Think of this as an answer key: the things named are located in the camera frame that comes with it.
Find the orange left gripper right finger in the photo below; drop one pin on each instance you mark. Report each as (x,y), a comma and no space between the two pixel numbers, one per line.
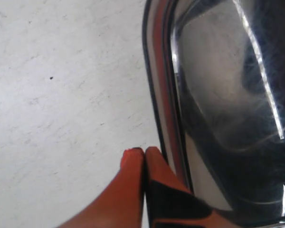
(170,204)

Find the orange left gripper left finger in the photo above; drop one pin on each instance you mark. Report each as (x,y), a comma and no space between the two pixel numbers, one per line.
(120,204)

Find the stainless steel lunchbox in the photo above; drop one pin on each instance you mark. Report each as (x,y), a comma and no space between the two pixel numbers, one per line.
(216,73)

